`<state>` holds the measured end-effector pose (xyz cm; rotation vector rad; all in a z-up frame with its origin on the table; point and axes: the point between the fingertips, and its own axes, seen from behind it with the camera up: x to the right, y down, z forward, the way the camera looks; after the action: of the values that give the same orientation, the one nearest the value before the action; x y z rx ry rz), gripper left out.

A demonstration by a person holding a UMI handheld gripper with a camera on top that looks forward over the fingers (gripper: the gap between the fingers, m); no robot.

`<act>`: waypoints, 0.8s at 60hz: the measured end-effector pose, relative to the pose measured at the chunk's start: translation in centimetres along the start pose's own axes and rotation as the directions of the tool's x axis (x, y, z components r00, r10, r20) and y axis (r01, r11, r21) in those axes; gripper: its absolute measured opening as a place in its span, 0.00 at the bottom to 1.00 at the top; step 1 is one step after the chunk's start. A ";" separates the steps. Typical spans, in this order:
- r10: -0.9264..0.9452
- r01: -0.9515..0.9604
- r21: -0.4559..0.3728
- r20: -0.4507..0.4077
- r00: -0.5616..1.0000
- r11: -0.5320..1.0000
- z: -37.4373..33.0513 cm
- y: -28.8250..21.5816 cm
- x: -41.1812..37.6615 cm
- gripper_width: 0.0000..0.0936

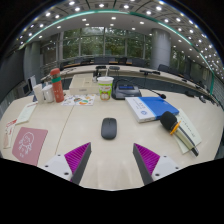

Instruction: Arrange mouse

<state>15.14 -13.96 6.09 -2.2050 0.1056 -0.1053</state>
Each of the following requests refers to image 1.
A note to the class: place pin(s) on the red thermos bottle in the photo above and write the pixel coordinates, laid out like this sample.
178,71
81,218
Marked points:
57,86

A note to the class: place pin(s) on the blue and white book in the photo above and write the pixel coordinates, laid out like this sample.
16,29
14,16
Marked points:
151,108

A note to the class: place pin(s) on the dark conference chairs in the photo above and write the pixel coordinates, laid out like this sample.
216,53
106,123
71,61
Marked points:
100,60

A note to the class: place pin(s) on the beige cardboard box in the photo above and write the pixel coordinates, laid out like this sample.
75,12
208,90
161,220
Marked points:
82,85

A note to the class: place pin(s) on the pale green paper leaflet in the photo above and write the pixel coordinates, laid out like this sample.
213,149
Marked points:
190,128

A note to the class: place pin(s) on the stack of white paper cups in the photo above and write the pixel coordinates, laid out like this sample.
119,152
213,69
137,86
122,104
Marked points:
38,93

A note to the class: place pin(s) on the pink mouse pad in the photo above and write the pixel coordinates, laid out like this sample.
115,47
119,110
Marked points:
28,145

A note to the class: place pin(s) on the red and white fan brochure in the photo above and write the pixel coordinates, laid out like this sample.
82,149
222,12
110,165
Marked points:
9,133

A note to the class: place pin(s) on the colourful sticker sheet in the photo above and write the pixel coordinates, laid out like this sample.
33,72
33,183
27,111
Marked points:
79,100

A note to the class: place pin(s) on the printed paper cup with straw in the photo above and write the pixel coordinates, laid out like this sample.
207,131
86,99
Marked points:
105,88

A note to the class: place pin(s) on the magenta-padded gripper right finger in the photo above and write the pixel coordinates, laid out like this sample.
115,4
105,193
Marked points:
147,158

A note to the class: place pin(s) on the black foam handheld microphone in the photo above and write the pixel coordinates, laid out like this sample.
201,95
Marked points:
169,120

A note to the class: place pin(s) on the ceiling lights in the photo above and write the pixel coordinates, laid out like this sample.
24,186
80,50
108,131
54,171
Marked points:
113,18

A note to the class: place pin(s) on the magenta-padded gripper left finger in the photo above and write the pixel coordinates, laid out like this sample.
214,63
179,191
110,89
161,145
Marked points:
77,156

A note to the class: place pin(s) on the black computer mouse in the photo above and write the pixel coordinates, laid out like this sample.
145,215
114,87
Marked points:
109,128

